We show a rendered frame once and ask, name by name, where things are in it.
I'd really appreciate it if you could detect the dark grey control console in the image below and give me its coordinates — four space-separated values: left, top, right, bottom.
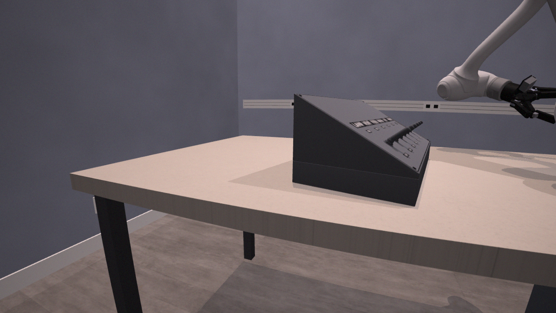
292 93 431 206

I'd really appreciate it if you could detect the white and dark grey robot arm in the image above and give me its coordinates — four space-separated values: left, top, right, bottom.
437 0 556 101

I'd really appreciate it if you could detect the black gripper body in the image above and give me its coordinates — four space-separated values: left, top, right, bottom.
500 82 537 103

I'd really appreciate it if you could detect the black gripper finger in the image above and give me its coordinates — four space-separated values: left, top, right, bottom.
510 93 555 124
527 86 556 100

